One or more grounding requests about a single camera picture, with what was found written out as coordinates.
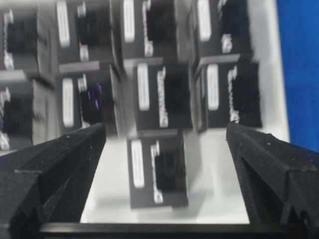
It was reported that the black box tray lower left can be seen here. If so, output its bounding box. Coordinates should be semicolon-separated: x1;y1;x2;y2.
0;71;54;151

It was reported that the black box tray upper left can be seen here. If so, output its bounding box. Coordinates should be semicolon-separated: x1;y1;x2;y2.
55;0;117;73

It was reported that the black Dynamixel box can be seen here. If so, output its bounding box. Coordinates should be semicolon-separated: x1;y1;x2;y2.
127;134;188;209

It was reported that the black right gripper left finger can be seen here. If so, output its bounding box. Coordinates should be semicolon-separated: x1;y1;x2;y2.
0;123;106;239

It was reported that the black box tray upper centre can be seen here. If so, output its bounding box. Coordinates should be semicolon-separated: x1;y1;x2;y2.
120;0;191;68

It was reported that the blue table cloth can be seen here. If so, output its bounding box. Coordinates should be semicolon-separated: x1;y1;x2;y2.
277;0;319;151

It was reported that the black box tray upper right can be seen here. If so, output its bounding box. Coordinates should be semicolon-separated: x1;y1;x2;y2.
191;0;253;64

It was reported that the black box tray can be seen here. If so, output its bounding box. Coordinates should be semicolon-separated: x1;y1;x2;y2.
55;0;117;73
195;60;262;132
120;0;191;68
191;0;253;64
56;65;122;135
0;71;54;151
125;62;193;136

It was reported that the black box tray middle centre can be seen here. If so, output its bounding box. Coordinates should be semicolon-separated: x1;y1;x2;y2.
125;62;193;136

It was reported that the white plastic tray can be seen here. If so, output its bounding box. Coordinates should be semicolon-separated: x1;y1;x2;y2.
81;0;290;224

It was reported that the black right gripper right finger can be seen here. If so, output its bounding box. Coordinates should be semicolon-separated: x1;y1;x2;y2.
226;122;319;239

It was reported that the black box tray middle left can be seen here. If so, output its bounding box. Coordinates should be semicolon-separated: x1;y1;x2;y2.
56;65;122;135

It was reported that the black box tray middle right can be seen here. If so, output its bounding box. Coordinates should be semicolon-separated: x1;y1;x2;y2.
195;60;262;132

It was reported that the black box tray left edge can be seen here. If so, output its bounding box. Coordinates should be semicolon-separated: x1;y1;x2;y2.
0;7;57;80

